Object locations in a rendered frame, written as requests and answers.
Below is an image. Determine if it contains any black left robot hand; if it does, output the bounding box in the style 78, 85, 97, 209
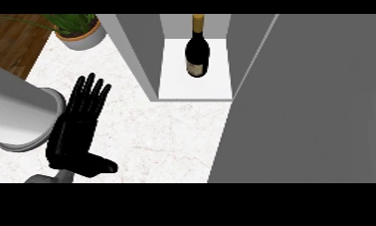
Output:
44, 73, 120, 178

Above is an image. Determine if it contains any grey open cabinet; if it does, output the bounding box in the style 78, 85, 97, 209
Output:
96, 14, 280, 103

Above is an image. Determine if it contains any dark wine bottle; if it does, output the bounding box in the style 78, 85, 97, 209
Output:
184, 14, 211, 79

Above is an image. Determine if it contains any dark grey cabinet door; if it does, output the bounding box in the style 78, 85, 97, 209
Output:
207, 14, 376, 184

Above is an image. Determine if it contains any pale grey round appliance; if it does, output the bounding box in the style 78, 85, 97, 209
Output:
0, 67, 68, 153

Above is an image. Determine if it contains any green potted plant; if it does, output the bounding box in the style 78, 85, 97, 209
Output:
0, 14, 109, 52

